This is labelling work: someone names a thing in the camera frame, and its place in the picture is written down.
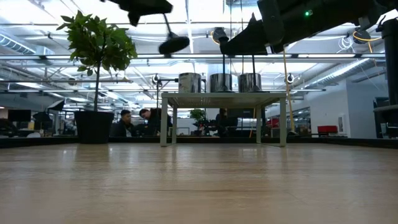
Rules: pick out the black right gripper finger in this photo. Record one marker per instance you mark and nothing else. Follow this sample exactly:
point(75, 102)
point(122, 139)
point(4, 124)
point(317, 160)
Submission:
point(245, 45)
point(252, 26)

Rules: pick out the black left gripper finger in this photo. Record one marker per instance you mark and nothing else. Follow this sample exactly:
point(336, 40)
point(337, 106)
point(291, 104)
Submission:
point(154, 2)
point(155, 10)

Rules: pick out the black candlestick holder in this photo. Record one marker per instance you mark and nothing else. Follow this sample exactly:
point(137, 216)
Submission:
point(174, 45)
point(253, 67)
point(223, 67)

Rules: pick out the glass candle jar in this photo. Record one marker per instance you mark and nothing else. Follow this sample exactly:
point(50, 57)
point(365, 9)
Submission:
point(217, 81)
point(189, 82)
point(249, 81)

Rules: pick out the green leafy artificial plant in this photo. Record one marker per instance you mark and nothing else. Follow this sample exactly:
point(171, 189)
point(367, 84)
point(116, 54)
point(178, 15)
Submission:
point(99, 46)

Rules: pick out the mint green mesh shelf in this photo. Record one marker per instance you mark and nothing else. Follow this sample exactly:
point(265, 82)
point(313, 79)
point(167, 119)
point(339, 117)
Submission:
point(224, 99)

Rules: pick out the person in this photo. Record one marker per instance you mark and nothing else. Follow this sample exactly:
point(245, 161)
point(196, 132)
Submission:
point(124, 126)
point(154, 121)
point(223, 122)

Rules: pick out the small green office plant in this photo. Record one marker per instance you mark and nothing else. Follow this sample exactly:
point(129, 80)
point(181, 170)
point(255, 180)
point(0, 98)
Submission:
point(197, 114)

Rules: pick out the black monitor stand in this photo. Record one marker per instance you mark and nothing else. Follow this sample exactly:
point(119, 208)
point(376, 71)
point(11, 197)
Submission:
point(391, 62)

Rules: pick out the red seat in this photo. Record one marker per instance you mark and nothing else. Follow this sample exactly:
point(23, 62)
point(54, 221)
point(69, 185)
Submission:
point(327, 129)

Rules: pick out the grey desk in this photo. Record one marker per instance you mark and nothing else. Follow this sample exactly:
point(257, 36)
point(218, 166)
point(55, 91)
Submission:
point(385, 108)

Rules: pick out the black studio light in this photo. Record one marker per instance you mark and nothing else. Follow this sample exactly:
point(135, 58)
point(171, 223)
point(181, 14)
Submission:
point(56, 105)

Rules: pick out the black plant pot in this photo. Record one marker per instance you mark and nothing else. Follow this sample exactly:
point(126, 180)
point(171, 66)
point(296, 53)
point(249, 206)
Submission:
point(94, 127)

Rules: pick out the black metal table frame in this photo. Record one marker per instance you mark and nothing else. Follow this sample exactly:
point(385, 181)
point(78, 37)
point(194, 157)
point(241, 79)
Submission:
point(46, 142)

